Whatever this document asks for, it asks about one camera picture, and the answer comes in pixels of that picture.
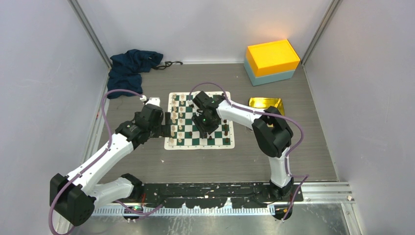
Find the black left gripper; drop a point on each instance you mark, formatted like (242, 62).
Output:
(163, 130)

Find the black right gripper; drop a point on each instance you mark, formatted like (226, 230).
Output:
(202, 129)

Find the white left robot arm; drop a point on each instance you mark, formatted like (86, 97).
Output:
(76, 195)

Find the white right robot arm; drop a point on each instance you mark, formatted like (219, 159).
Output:
(272, 133)

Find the green white chess mat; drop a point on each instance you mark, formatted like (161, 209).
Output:
(195, 142)

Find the gold metal tin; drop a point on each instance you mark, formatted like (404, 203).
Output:
(265, 102)

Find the dark blue cloth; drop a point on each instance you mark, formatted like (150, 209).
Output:
(127, 68)

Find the yellow and blue box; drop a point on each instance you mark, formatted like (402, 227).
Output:
(270, 62)

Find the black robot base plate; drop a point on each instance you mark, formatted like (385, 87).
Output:
(213, 199)

